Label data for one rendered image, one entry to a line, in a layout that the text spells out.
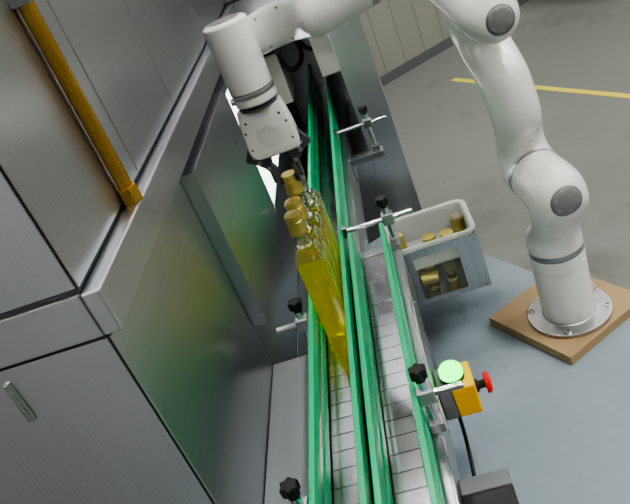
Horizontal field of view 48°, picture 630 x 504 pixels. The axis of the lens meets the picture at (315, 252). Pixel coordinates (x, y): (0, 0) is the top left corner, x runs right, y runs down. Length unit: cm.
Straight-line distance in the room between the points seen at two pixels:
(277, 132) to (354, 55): 104
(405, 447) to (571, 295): 65
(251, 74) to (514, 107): 51
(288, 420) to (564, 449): 55
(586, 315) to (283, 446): 80
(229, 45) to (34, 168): 57
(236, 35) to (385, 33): 492
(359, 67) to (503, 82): 101
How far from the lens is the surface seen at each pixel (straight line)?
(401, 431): 120
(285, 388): 138
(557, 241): 159
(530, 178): 150
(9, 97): 85
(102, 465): 100
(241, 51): 130
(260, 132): 136
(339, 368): 137
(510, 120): 146
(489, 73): 143
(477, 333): 182
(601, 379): 164
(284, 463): 124
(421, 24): 641
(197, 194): 127
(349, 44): 235
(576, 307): 170
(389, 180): 252
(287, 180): 141
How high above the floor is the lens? 188
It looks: 28 degrees down
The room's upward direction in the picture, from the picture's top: 23 degrees counter-clockwise
